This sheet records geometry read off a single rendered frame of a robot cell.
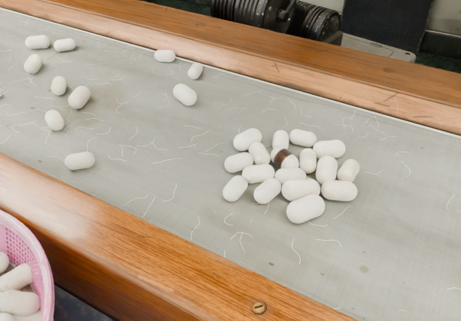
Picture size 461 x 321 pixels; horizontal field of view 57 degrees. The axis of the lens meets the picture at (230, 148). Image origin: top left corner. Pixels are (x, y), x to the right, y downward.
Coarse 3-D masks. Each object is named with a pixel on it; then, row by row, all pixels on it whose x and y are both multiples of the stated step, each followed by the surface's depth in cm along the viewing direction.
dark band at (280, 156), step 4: (280, 152) 45; (284, 152) 45; (288, 152) 45; (276, 156) 45; (280, 156) 45; (284, 156) 44; (276, 160) 45; (280, 160) 44; (276, 164) 45; (280, 164) 45; (280, 168) 45
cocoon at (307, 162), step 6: (306, 150) 45; (312, 150) 46; (300, 156) 45; (306, 156) 45; (312, 156) 45; (300, 162) 45; (306, 162) 44; (312, 162) 44; (300, 168) 45; (306, 168) 44; (312, 168) 44
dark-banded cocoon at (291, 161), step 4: (276, 148) 45; (280, 148) 45; (284, 148) 46; (272, 152) 45; (276, 152) 45; (272, 156) 45; (288, 156) 44; (292, 156) 44; (272, 160) 46; (284, 160) 44; (288, 160) 44; (292, 160) 44; (296, 160) 44; (284, 164) 44; (288, 164) 44; (292, 164) 44; (296, 164) 44
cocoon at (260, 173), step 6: (246, 168) 43; (252, 168) 43; (258, 168) 43; (264, 168) 43; (270, 168) 43; (246, 174) 43; (252, 174) 43; (258, 174) 43; (264, 174) 43; (270, 174) 43; (252, 180) 43; (258, 180) 43; (264, 180) 43
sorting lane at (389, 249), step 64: (0, 64) 63; (64, 64) 63; (128, 64) 64; (0, 128) 51; (64, 128) 51; (128, 128) 51; (192, 128) 51; (256, 128) 51; (320, 128) 51; (384, 128) 52; (128, 192) 43; (192, 192) 43; (320, 192) 43; (384, 192) 43; (448, 192) 43; (256, 256) 37; (320, 256) 37; (384, 256) 37; (448, 256) 37; (384, 320) 32; (448, 320) 32
